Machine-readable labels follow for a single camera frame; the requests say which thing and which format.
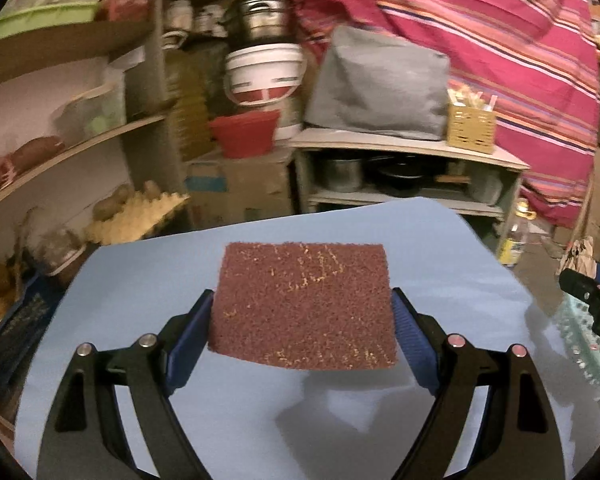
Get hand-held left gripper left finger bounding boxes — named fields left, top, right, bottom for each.
left=36, top=288, right=216, bottom=480

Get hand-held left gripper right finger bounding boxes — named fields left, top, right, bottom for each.
left=391, top=287, right=566, bottom=480

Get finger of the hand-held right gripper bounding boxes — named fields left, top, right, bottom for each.
left=559, top=268, right=600, bottom=307

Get teal plastic basket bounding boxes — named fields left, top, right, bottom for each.
left=552, top=290, right=600, bottom=391

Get maroon scouring pad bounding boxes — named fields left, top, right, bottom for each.
left=206, top=241, right=399, bottom=372

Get plastic oil bottle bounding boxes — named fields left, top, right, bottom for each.
left=497, top=200, right=536, bottom=267

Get yellow egg tray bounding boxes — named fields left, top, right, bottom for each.
left=85, top=191, right=191, bottom=246

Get large potato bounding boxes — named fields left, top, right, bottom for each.
left=92, top=184, right=133, bottom=221

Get cardboard box with blue print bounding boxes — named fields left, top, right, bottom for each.
left=185, top=152, right=296, bottom=228

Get black pan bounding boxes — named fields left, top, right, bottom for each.
left=377, top=157, right=448, bottom=193

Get blue plastic crate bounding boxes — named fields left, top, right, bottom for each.
left=0, top=275, right=56, bottom=386

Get steel pot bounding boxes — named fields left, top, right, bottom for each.
left=321, top=156, right=365, bottom=193

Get yellow woven basket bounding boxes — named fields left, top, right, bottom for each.
left=446, top=87, right=497, bottom=155

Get small wooden cabinet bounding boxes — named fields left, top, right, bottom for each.
left=286, top=127, right=531, bottom=221

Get red plastic basket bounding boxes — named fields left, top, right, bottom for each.
left=209, top=110, right=281, bottom=159

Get yellow broom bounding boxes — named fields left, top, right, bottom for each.
left=172, top=60, right=216, bottom=161

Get brown item on shelf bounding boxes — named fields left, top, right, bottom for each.
left=12, top=135, right=66, bottom=171

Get curved wooden shelf unit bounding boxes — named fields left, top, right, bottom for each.
left=0, top=0, right=196, bottom=241

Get grey cloth bag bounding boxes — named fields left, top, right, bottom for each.
left=304, top=25, right=451, bottom=141

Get pink striped blanket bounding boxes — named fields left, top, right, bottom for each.
left=270, top=0, right=600, bottom=226

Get white plastic bucket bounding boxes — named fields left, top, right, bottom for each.
left=224, top=42, right=308, bottom=141

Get stacked steel pots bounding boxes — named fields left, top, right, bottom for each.
left=230, top=0, right=296, bottom=46

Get green plastic basin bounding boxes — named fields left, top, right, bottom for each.
left=0, top=2, right=101, bottom=36

